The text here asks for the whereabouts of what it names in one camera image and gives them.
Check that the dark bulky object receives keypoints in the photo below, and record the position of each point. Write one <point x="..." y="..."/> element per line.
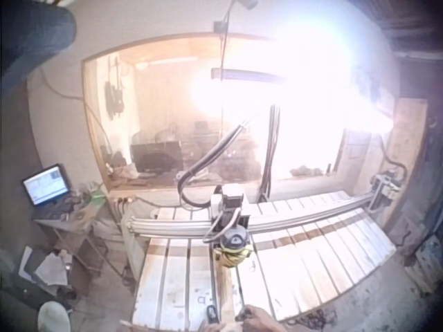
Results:
<point x="34" y="38"/>

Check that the gantry end motor carriage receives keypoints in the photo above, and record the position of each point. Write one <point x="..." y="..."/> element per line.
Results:
<point x="387" y="188"/>

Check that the long dark lamp bar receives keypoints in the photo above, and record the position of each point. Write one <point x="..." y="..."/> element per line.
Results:
<point x="249" y="74"/>

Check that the wooden slatted machine bed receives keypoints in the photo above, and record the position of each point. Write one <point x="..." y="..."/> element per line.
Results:
<point x="311" y="263"/>

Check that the tools hanging on wall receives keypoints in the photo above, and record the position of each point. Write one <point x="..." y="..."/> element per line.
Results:
<point x="115" y="93"/>

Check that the upright wooden workpiece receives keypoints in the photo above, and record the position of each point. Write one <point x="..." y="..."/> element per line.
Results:
<point x="225" y="290"/>

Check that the upright chipboard panel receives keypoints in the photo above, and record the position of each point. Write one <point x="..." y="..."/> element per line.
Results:
<point x="408" y="138"/>

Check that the person's right fingers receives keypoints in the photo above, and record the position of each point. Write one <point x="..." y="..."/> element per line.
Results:
<point x="250" y="315"/>

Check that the router spindle head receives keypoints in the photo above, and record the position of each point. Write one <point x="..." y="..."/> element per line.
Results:
<point x="229" y="228"/>

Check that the small black clamp knob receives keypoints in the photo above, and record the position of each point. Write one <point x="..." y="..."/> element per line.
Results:
<point x="244" y="314"/>

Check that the black box behind window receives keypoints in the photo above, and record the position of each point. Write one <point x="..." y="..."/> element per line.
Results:
<point x="156" y="157"/>

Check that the open laptop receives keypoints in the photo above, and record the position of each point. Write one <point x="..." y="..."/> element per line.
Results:
<point x="48" y="186"/>

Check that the person's left hand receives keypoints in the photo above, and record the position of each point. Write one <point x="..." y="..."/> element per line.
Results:
<point x="212" y="328"/>

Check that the black clamp bracket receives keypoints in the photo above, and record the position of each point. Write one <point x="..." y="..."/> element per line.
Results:
<point x="210" y="312"/>

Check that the white round object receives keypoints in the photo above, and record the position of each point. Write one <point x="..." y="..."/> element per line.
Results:
<point x="54" y="316"/>

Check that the cluttered side table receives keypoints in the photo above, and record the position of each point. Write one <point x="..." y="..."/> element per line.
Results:
<point x="69" y="224"/>

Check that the person's right hand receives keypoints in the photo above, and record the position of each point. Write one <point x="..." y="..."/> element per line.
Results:
<point x="260" y="321"/>

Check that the aluminium gantry beam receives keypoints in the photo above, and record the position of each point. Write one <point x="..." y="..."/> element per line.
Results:
<point x="297" y="216"/>

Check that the heap of papers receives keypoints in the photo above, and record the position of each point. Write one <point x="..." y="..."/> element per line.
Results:
<point x="46" y="266"/>

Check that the white power strip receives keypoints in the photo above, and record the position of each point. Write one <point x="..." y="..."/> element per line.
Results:
<point x="122" y="202"/>

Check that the green plastic bottle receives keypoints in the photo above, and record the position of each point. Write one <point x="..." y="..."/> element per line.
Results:
<point x="95" y="196"/>

